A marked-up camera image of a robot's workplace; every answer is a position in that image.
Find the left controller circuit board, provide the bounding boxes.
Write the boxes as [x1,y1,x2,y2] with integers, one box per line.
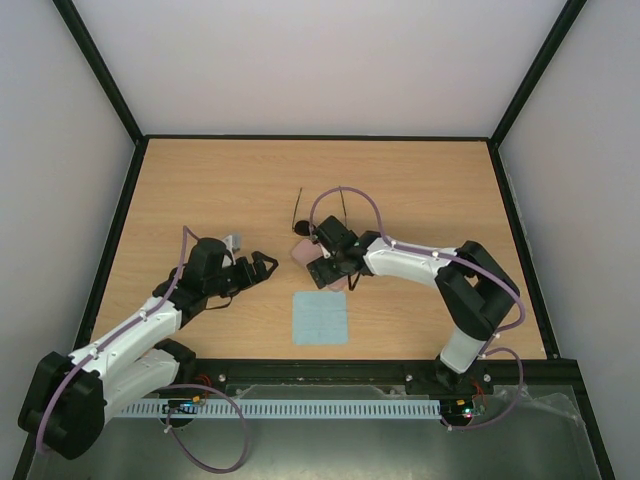
[160,395,208,415]

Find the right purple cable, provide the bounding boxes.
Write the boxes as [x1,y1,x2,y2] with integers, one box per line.
[308,186,526,432]

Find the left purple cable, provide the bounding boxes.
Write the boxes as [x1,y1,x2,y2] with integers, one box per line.
[35,225,250,471]

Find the purple cable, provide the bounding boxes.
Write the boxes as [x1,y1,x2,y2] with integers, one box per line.
[35,225,250,471]
[308,186,526,432]

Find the right controller circuit board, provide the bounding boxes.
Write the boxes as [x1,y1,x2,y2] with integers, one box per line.
[440,394,488,422]

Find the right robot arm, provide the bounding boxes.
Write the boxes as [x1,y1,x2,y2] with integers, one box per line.
[305,216,524,392]

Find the light blue slotted cable duct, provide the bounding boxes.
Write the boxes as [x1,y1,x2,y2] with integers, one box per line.
[117,398,441,420]

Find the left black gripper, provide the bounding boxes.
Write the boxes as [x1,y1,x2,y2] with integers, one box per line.
[206,251,279,297]

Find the light blue cleaning cloth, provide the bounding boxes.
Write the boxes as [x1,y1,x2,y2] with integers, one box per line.
[292,291,349,346]

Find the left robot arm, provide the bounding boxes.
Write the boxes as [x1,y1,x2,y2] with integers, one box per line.
[17,235,278,459]

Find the pink glasses case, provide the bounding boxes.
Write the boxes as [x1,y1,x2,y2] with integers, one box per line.
[291,239,347,292]

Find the black aluminium frame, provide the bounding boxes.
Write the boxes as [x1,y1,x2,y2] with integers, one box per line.
[9,0,617,480]

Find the controller circuit board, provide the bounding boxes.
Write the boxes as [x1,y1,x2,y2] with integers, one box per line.
[160,395,208,415]
[440,394,488,422]

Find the black round sunglasses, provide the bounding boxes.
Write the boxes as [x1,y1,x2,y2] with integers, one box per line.
[290,186,348,237]

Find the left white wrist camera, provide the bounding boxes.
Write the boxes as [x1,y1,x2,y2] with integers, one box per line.
[222,233,243,254]

